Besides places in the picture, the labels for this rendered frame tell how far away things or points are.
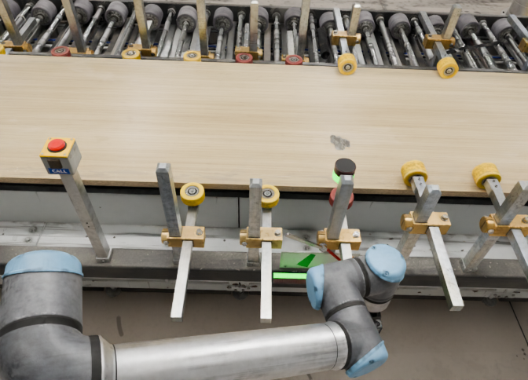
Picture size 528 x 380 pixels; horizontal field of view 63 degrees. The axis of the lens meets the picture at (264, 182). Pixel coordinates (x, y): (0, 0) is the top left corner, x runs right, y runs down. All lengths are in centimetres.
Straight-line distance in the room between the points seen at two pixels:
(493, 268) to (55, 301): 142
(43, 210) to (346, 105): 125
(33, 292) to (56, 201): 104
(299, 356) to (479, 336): 170
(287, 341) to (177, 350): 20
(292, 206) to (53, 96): 107
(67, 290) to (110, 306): 157
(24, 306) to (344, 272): 60
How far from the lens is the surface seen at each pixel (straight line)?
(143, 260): 156
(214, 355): 74
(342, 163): 123
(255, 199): 122
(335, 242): 140
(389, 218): 171
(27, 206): 183
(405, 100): 194
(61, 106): 191
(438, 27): 273
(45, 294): 73
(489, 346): 243
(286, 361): 80
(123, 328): 225
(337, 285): 94
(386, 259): 99
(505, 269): 176
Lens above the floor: 199
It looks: 48 degrees down
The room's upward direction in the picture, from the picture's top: 3 degrees clockwise
